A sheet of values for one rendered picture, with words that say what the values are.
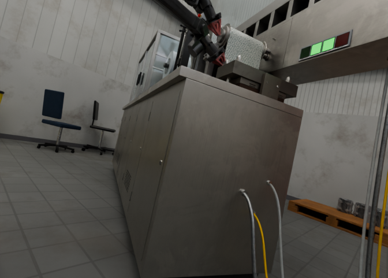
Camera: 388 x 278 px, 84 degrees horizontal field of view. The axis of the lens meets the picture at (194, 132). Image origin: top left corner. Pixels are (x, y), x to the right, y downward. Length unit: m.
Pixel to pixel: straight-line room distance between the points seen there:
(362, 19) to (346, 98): 3.24
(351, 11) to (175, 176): 1.00
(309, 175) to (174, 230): 3.52
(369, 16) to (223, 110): 0.67
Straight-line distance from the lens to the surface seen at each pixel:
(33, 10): 5.03
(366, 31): 1.14
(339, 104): 4.35
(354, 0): 1.26
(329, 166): 4.18
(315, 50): 1.24
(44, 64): 4.87
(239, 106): 0.95
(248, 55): 1.35
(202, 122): 0.86
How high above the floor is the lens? 0.63
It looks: 3 degrees up
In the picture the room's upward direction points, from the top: 13 degrees clockwise
